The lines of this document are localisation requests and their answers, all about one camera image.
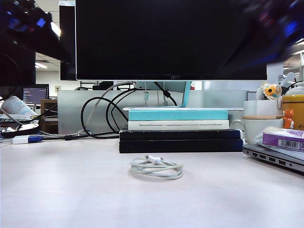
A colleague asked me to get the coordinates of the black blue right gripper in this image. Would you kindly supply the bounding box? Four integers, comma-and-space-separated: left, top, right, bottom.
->
242, 0, 304, 64

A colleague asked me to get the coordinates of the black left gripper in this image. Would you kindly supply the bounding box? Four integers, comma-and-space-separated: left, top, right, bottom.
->
0, 0, 73, 64

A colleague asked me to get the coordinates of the white charging cable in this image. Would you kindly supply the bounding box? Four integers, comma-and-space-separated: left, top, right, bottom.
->
129, 154, 184, 181

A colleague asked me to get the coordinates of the black monitor with round base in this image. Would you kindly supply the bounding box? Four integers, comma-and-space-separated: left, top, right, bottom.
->
0, 30, 41, 139

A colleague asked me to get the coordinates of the white partition panel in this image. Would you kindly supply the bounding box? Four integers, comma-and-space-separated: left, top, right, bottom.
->
267, 62, 285, 83

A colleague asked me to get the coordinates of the background monitor showing code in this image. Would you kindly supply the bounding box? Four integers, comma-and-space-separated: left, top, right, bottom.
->
23, 84, 50, 105

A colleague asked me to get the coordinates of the white figurine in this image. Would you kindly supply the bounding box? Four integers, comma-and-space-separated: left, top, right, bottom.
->
277, 72, 304, 95

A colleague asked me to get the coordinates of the brown wooden cabinet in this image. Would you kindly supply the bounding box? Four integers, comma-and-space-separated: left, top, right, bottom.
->
40, 99, 59, 134

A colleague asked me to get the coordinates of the black background shelf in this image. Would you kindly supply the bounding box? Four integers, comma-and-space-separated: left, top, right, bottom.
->
80, 80, 114, 91

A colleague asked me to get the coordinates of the rolled white paper tube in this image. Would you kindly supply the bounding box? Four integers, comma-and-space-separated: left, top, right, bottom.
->
1, 95, 38, 119

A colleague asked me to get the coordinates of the crochet sunflower doll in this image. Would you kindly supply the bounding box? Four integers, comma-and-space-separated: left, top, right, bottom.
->
256, 82, 283, 110

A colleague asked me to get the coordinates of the grey desk partition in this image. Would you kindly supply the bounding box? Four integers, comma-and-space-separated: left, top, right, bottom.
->
57, 89, 249, 135

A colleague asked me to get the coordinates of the printed magazine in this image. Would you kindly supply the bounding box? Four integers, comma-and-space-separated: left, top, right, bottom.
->
0, 113, 40, 125

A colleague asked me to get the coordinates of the yellow tin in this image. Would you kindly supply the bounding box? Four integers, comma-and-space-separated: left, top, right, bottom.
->
282, 94, 304, 131

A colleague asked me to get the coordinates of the white square container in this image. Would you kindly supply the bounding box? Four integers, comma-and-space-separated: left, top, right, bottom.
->
244, 100, 284, 117

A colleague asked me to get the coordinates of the blue VGA plug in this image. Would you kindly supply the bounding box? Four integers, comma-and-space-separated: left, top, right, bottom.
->
28, 134, 45, 143

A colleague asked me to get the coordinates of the orange fox figurine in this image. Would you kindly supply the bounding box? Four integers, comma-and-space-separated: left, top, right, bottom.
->
282, 108, 295, 130

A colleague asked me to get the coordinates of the wooden mug lid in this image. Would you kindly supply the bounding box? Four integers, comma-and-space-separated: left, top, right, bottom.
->
242, 114, 285, 120

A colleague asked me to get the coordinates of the white mug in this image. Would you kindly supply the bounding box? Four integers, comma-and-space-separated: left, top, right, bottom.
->
231, 118, 285, 145

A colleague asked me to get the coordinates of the large black AOC monitor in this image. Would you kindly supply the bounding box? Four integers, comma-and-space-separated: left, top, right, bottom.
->
75, 0, 268, 81

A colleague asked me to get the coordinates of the light blue monitor stand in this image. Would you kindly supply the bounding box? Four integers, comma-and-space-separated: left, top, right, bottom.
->
122, 80, 245, 111

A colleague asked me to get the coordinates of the purple tissue pack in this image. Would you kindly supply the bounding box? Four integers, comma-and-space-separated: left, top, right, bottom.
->
255, 126, 304, 152

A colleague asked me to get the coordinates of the clear plastic document sleeve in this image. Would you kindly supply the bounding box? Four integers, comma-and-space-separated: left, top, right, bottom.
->
267, 145, 304, 159

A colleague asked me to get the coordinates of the teal book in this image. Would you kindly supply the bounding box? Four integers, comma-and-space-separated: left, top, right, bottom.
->
128, 110, 229, 121

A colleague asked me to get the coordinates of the grey laptop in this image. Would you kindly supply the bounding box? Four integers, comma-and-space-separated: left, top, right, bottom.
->
242, 143, 304, 176

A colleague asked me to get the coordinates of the thin black box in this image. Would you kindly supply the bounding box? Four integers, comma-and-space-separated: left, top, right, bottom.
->
119, 129, 243, 141

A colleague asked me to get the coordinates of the grey monitor cable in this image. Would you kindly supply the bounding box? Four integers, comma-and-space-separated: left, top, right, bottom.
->
39, 82, 133, 137

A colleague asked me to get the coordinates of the black cable large loop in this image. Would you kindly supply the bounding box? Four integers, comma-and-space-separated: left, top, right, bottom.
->
64, 87, 137, 141

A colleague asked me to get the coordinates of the black cable small loop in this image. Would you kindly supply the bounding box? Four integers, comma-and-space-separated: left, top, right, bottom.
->
106, 89, 130, 133

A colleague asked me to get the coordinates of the white hanging cord toggle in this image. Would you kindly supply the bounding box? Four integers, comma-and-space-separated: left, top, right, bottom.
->
143, 82, 150, 106

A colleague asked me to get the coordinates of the thick black power cable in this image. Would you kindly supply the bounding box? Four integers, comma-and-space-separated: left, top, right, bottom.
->
153, 82, 178, 107

